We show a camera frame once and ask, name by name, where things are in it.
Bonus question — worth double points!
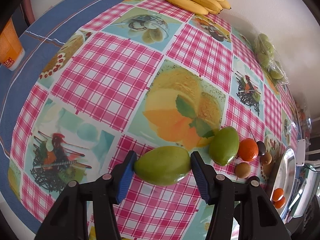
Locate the checkered fruit print tablecloth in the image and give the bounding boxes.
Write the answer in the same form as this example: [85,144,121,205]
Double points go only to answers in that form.
[8,0,298,223]

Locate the brown round longan fruit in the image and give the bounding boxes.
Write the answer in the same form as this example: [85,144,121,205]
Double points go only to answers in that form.
[260,152,272,165]

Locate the white rectangular device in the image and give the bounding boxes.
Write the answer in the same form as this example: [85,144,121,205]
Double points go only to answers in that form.
[296,139,306,167]

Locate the dark cherry with stem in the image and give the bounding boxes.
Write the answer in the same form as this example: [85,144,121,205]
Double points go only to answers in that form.
[249,128,266,157]

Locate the silver metal bowl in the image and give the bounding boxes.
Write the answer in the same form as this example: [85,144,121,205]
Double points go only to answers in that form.
[266,146,296,219]

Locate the blue tablecloth underneath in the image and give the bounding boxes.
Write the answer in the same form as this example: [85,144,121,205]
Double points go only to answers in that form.
[1,0,123,232]

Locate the green mango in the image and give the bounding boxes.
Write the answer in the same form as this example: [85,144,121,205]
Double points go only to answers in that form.
[134,146,191,186]
[209,126,240,166]

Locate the orange plastic cup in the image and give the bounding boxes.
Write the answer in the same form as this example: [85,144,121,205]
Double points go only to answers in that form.
[0,18,25,71]

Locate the clear box of small fruits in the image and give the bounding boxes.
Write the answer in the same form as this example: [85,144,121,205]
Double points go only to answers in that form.
[295,99,312,148]

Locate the orange tangerine with stem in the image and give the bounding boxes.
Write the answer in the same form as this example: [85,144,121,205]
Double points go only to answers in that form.
[272,188,284,202]

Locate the plastic tray of green plums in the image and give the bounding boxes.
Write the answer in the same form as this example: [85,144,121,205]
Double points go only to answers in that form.
[253,33,289,85]

